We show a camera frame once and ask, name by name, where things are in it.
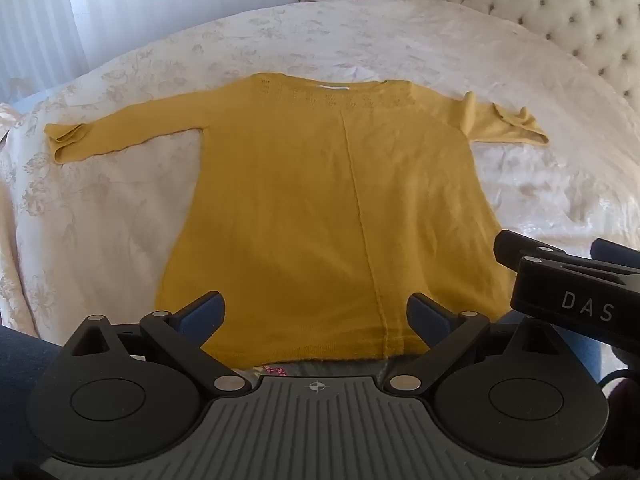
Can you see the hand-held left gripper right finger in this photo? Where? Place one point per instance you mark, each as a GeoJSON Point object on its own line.
{"type": "Point", "coordinates": [427, 317]}

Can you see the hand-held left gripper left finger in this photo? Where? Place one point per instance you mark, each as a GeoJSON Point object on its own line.
{"type": "Point", "coordinates": [200, 317]}

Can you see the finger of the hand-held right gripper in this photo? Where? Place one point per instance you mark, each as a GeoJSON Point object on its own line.
{"type": "Point", "coordinates": [520, 246]}
{"type": "Point", "coordinates": [575, 290]}

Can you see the yellow knit sweater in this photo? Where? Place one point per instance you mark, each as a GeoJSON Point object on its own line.
{"type": "Point", "coordinates": [310, 200]}

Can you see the person's right leg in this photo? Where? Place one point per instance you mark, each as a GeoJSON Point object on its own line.
{"type": "Point", "coordinates": [587, 355]}

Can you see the person's leg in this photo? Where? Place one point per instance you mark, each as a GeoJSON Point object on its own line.
{"type": "Point", "coordinates": [25, 370]}
{"type": "Point", "coordinates": [587, 355]}

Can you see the floral patterned cloth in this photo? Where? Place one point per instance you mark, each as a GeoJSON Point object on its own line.
{"type": "Point", "coordinates": [274, 371]}

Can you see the cream floral bedspread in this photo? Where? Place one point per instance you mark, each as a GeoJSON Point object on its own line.
{"type": "Point", "coordinates": [115, 210]}

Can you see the person's left leg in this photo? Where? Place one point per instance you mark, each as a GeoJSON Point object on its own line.
{"type": "Point", "coordinates": [25, 370]}

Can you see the cream tufted headboard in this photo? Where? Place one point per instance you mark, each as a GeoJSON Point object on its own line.
{"type": "Point", "coordinates": [550, 0]}

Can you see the white curtain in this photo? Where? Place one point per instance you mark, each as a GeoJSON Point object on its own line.
{"type": "Point", "coordinates": [75, 10]}

